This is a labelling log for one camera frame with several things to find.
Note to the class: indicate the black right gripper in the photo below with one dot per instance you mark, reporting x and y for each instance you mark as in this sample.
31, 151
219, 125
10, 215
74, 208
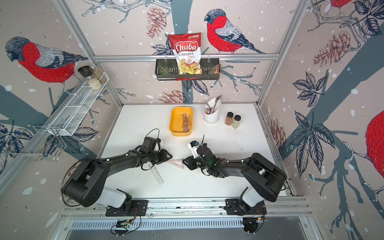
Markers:
190, 162

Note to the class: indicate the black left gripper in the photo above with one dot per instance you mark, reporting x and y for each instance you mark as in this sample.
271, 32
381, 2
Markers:
164, 157

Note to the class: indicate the pink triangle ruler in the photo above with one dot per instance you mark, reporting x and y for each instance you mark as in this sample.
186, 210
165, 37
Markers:
177, 163

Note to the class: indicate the short clear grey ruler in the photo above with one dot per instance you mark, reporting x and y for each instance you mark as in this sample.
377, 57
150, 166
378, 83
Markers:
157, 175

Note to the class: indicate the yellow plastic storage box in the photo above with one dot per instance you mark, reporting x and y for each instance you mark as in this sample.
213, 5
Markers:
176, 121

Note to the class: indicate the pink straight stencil ruler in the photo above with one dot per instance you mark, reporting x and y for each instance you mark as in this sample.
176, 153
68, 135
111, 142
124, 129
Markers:
187, 122

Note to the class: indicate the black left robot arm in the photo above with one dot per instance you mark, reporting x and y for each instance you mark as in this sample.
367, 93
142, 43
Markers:
86, 184

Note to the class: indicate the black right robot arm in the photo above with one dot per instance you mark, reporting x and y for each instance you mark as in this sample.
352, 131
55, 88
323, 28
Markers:
265, 178

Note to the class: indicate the white utensil holder cup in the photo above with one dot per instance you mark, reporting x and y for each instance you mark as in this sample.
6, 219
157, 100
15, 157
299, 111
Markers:
212, 118

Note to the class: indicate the brown spice jar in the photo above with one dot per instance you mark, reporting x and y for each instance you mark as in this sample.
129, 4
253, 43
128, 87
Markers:
229, 118

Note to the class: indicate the pale spice jar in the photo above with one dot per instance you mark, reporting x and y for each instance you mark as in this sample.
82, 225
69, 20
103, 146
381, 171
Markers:
236, 121

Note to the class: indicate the metal fork in cup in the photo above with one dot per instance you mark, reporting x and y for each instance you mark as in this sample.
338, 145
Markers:
216, 101

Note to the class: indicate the red cassava chips bag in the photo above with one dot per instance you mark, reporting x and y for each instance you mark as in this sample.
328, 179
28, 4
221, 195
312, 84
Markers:
187, 50

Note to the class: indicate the black lid jar on shelf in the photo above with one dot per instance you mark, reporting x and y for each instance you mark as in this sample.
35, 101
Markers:
86, 72

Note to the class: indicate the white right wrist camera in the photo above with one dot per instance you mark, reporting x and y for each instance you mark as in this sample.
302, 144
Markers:
193, 146

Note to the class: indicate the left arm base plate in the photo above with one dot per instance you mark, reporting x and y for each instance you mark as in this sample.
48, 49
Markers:
129, 208

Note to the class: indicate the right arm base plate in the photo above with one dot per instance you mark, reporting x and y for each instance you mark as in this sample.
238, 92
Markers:
239, 208

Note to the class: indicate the black wire wall basket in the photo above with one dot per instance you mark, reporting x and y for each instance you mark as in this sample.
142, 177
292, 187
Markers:
171, 70

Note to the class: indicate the white wire wall shelf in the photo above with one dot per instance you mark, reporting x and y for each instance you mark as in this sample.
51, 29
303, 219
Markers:
67, 118

